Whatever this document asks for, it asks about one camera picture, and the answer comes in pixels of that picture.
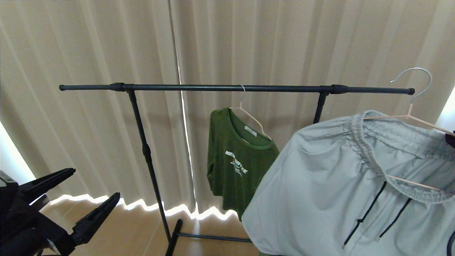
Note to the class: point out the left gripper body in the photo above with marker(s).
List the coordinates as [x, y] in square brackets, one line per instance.
[21, 231]

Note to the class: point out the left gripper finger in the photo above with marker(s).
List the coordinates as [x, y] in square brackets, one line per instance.
[96, 217]
[46, 183]

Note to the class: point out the green long-sleeved shirt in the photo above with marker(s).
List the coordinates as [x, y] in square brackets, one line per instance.
[238, 160]

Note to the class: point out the pink clothes hanger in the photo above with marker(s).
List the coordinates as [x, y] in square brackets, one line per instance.
[242, 93]
[431, 80]

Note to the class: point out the pale grey shorts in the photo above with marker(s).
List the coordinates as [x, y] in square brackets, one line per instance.
[320, 185]

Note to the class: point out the black clothes rack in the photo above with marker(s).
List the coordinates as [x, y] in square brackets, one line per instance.
[213, 87]

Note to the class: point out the beige curtain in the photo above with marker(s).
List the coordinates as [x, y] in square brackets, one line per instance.
[106, 42]

